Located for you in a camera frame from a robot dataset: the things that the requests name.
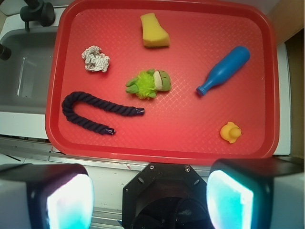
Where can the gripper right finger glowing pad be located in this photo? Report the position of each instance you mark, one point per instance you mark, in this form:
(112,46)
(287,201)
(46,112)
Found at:
(264,193)

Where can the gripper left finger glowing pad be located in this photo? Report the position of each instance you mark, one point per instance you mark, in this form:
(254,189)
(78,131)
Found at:
(45,196)

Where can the yellow sponge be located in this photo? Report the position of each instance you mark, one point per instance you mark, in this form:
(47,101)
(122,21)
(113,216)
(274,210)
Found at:
(153,34)

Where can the yellow rubber duck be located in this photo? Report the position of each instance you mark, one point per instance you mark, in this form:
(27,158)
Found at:
(230,132)

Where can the grey sink basin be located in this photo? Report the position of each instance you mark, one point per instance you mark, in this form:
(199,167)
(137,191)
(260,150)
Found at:
(24,77)

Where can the blue plastic bottle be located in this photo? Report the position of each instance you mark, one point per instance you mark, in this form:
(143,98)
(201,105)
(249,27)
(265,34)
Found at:
(225,69)

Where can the crumpled white cloth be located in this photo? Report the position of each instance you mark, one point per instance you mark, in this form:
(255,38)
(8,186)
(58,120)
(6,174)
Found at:
(95,60)

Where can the green plush toy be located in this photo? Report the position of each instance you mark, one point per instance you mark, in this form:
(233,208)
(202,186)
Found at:
(148,83)

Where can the red plastic tray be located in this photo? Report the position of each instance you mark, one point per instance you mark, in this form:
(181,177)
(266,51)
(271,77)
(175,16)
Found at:
(178,126)

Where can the black faucet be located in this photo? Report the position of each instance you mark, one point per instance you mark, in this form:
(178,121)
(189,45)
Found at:
(37,10)

